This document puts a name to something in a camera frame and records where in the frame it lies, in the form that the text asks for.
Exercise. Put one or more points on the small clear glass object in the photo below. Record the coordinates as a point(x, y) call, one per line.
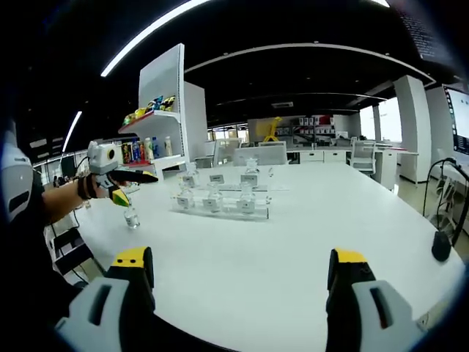
point(271, 171)

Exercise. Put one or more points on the white chest-worn device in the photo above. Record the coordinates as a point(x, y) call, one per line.
point(16, 172)

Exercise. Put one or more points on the person's left hand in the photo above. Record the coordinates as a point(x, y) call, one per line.
point(88, 187)

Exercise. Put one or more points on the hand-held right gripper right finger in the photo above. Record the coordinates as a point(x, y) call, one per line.
point(361, 315)

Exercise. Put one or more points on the row of snack bags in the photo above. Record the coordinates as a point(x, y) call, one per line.
point(150, 108)

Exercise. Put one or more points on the computer monitor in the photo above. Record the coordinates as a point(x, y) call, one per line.
point(459, 117)

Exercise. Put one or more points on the person's black clothing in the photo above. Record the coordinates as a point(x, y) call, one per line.
point(33, 278)

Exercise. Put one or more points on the white mesh office chair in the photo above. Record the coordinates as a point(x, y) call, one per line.
point(226, 146)
point(261, 154)
point(362, 157)

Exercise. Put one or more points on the white office desk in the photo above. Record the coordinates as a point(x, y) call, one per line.
point(322, 157)

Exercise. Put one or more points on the yellow figure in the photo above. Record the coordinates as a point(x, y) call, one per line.
point(271, 128)

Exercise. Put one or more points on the background storage shelf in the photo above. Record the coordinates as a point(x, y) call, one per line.
point(313, 128)

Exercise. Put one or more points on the row of drink bottles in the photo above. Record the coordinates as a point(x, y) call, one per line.
point(148, 149)

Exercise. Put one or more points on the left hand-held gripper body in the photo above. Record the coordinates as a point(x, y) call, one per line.
point(102, 157)

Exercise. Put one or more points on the black computer mouse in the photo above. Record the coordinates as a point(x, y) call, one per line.
point(440, 247)

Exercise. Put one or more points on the black monitor stand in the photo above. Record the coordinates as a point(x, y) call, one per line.
point(461, 229)

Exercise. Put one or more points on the black storage cart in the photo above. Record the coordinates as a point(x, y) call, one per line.
point(69, 253)

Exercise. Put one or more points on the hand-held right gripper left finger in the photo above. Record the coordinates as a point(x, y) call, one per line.
point(113, 311)

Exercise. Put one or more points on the large dark text screen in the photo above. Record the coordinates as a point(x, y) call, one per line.
point(428, 33)

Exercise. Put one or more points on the ceiling air vent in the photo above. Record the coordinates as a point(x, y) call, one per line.
point(282, 105)

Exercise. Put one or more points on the clear acrylic reagent rack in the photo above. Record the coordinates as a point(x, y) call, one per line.
point(231, 216)

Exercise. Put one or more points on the curved ceiling light strip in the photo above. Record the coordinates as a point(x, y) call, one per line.
point(154, 27)

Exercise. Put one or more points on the straight ceiling light strip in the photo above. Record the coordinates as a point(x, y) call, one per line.
point(72, 132)

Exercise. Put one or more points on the white display shelf unit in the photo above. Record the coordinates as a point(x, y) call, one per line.
point(161, 73)

